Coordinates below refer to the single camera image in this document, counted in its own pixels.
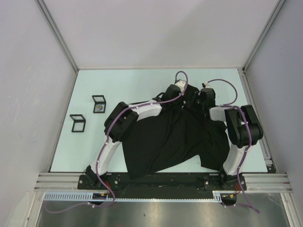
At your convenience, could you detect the aluminium frame rail front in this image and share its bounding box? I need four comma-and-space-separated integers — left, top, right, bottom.
35, 173, 293, 193

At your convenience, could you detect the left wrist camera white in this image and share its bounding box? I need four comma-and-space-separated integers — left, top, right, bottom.
174, 80, 186, 92

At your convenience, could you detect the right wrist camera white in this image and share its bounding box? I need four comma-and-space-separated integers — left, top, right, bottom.
202, 82, 211, 88

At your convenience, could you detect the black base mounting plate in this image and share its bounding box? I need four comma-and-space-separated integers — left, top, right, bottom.
77, 172, 247, 192

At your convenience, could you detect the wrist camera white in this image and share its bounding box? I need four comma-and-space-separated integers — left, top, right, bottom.
174, 80, 186, 92
202, 82, 211, 88

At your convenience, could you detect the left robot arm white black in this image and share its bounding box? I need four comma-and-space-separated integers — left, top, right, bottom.
85, 80, 188, 189

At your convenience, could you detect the aluminium post left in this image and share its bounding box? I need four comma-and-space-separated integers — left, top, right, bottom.
35, 0, 79, 73

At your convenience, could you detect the aluminium post right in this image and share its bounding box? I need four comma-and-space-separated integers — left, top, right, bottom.
242, 0, 287, 72

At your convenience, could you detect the black frame box far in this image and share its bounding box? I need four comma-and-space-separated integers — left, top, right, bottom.
92, 95, 107, 114

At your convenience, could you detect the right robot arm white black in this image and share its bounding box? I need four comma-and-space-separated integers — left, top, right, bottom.
194, 88, 264, 191

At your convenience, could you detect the white slotted cable duct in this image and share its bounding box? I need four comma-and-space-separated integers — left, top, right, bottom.
44, 192, 222, 202

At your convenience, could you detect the aluminium post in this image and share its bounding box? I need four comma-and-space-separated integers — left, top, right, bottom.
242, 0, 287, 72
35, 0, 79, 73

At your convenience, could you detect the black t-shirt garment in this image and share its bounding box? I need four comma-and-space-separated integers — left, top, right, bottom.
122, 86, 230, 179

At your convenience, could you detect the black frame box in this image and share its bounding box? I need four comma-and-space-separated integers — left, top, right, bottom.
70, 114, 86, 133
92, 95, 107, 114

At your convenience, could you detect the black frame box near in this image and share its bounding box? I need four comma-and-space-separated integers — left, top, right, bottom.
70, 114, 86, 133

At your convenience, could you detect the white round brooch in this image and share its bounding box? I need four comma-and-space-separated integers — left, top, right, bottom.
95, 105, 103, 112

